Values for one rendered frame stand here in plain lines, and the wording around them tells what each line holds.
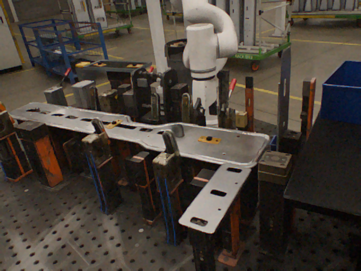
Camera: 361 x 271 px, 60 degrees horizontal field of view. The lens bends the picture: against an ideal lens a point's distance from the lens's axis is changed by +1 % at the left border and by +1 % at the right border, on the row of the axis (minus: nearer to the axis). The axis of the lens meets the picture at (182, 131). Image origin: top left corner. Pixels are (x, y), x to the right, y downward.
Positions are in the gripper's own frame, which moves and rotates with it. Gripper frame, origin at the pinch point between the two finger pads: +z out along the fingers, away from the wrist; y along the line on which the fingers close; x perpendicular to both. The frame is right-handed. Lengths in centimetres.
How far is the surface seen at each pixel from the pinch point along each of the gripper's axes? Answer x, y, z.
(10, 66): -654, -308, 99
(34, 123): -80, 16, 6
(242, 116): 9.0, -10.8, 3.1
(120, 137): -35.6, 8.7, 9.3
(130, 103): -49, -15, 6
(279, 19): -145, -661, 78
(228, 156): 10.9, 8.2, 9.0
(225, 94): 1.3, -13.9, -3.6
